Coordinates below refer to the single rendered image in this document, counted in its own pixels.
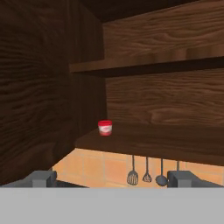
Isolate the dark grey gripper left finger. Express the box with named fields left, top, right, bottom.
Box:
left=0, top=170, right=58, bottom=188

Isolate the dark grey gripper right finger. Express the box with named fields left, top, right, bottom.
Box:
left=166, top=170, right=224, bottom=188

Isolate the red lidded jam jar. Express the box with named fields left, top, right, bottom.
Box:
left=97, top=120, right=114, bottom=137

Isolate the dark wooden cabinet door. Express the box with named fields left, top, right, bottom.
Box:
left=0, top=0, right=77, bottom=186

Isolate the dark wooden cabinet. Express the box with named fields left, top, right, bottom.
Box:
left=68, top=0, right=224, bottom=167

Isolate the grey ladle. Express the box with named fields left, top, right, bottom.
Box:
left=155, top=158, right=169, bottom=186

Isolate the grey slotted spatula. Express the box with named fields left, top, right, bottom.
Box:
left=126, top=154, right=139, bottom=186

